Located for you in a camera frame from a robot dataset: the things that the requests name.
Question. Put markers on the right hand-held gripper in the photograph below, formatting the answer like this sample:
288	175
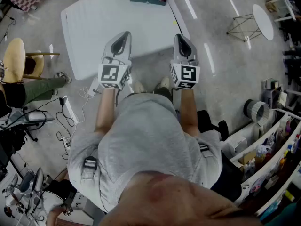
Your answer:
187	73

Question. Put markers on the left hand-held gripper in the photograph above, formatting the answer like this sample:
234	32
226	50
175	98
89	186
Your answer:
110	74

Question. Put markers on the person's right forearm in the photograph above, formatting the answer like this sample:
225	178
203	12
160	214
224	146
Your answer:
189	109

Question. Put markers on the person's left forearm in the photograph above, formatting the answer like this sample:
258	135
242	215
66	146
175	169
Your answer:
105	109

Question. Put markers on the white shelf rack with supplies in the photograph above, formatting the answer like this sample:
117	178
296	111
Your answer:
265	159

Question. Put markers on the person's right shoe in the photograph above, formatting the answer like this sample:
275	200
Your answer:
163	82

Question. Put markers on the person's shoe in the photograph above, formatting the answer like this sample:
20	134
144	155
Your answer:
139	87
163	82

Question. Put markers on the person's left shoe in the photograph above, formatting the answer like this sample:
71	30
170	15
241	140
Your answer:
139	87

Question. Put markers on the person's dark trousers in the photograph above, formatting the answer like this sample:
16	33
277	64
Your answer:
163	93

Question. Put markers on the black office chair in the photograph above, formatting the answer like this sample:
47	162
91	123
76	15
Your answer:
211	123

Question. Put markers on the round white side table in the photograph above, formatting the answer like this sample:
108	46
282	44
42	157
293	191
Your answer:
263	20

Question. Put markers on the person's grey shirt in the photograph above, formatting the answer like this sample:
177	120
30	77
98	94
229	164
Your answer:
141	138

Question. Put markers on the grey ribbed cylinder bin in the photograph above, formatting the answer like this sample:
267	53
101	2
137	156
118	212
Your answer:
257	110

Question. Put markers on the yellow wooden chair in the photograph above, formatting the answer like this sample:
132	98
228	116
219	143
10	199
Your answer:
15	59

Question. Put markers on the white power strip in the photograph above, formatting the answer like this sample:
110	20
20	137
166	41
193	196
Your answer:
66	142

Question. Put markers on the person's head and neck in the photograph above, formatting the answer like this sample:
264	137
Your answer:
178	201

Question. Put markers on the white frame rack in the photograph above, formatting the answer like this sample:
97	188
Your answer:
285	7

